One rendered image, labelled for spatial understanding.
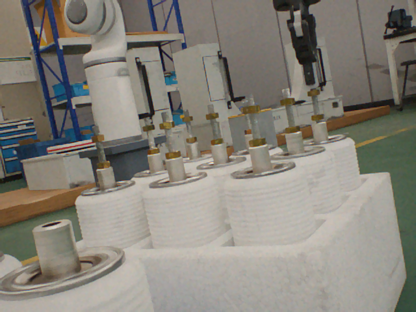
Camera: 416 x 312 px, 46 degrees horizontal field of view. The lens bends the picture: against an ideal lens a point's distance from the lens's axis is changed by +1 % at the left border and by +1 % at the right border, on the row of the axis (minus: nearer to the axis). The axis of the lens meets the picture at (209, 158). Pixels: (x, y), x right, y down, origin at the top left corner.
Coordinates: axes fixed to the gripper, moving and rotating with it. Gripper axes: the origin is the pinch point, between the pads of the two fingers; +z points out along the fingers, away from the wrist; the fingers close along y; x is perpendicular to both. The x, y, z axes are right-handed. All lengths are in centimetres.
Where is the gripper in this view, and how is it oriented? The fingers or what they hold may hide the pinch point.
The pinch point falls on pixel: (310, 76)
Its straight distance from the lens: 77.6
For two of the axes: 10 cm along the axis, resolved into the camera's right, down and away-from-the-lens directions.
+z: 1.9, 9.8, 0.9
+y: 3.0, -1.5, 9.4
